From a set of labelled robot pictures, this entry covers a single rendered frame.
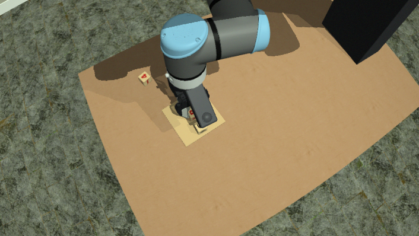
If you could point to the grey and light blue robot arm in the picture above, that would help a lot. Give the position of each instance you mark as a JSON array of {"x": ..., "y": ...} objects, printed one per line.
[{"x": 189, "y": 42}]

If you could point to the cream block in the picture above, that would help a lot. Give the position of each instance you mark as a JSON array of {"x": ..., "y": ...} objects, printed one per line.
[
  {"x": 191, "y": 115},
  {"x": 199, "y": 129},
  {"x": 144, "y": 78}
]

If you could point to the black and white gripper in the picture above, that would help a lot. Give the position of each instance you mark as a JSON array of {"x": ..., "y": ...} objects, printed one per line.
[{"x": 182, "y": 107}]

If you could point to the pale yellow mat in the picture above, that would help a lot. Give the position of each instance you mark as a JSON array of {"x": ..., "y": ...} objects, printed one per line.
[{"x": 185, "y": 128}]

